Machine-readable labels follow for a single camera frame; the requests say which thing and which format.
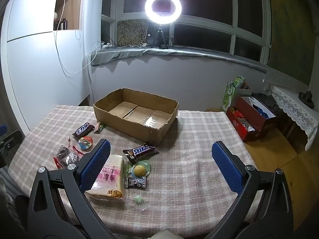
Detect pink label bread packet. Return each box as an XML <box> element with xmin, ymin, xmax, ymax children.
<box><xmin>85</xmin><ymin>154</ymin><xmax>126</xmax><ymax>200</ymax></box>

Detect wooden shelf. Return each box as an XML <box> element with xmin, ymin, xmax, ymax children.
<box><xmin>53</xmin><ymin>0</ymin><xmax>85</xmax><ymax>31</ymax></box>

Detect red storage box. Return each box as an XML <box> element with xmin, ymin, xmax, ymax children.
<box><xmin>226</xmin><ymin>96</ymin><xmax>277</xmax><ymax>142</ymax></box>

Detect checkered table blanket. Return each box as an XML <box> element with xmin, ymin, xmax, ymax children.
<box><xmin>7</xmin><ymin>105</ymin><xmax>265</xmax><ymax>232</ymax></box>

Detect yellow jelly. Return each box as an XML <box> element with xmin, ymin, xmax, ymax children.
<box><xmin>127</xmin><ymin>161</ymin><xmax>152</xmax><ymax>180</ymax></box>

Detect white window frame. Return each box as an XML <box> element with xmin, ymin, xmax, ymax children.
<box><xmin>101</xmin><ymin>0</ymin><xmax>272</xmax><ymax>65</ymax></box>

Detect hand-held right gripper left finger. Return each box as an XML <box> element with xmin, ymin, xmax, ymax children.
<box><xmin>27</xmin><ymin>139</ymin><xmax>111</xmax><ymax>239</ymax></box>

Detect green carton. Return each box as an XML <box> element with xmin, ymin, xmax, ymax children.
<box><xmin>222</xmin><ymin>77</ymin><xmax>246</xmax><ymax>112</ymax></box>

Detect white lace tablecloth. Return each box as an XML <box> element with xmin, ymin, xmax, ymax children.
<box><xmin>265</xmin><ymin>67</ymin><xmax>319</xmax><ymax>151</ymax></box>

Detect grey windowsill cloth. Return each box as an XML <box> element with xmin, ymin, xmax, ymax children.
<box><xmin>88</xmin><ymin>47</ymin><xmax>268</xmax><ymax>74</ymax></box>

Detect white ring light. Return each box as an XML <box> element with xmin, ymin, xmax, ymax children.
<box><xmin>145</xmin><ymin>0</ymin><xmax>182</xmax><ymax>25</ymax></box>

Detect white cable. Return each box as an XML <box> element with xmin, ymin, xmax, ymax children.
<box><xmin>53</xmin><ymin>0</ymin><xmax>101</xmax><ymax>75</ymax></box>

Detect black candy packet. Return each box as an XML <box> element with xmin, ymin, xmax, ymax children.
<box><xmin>125</xmin><ymin>176</ymin><xmax>147</xmax><ymax>188</ymax></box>

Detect colourful jelly cup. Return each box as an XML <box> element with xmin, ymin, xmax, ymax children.
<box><xmin>78</xmin><ymin>136</ymin><xmax>94</xmax><ymax>150</ymax></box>

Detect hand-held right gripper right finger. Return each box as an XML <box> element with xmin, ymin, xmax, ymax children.
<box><xmin>211</xmin><ymin>141</ymin><xmax>296</xmax><ymax>239</ymax></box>

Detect black tripod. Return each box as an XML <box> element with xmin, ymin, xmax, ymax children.
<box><xmin>152</xmin><ymin>24</ymin><xmax>170</xmax><ymax>49</ymax></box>

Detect brown cardboard box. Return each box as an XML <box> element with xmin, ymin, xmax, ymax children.
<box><xmin>93</xmin><ymin>88</ymin><xmax>179</xmax><ymax>146</ymax></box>

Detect brown wrapper chocolate bar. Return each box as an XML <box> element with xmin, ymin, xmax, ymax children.
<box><xmin>123</xmin><ymin>143</ymin><xmax>159</xmax><ymax>165</ymax></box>

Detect dark figurine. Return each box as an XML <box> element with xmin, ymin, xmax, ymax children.
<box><xmin>298</xmin><ymin>90</ymin><xmax>315</xmax><ymax>109</ymax></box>

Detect blue label chocolate bar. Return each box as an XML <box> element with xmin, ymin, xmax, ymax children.
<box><xmin>72</xmin><ymin>122</ymin><xmax>96</xmax><ymax>138</ymax></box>

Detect small green candy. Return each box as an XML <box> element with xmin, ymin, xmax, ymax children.
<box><xmin>132</xmin><ymin>193</ymin><xmax>146</xmax><ymax>205</ymax></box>

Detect leopard print cushion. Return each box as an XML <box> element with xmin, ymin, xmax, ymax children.
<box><xmin>117</xmin><ymin>19</ymin><xmax>149</xmax><ymax>48</ymax></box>

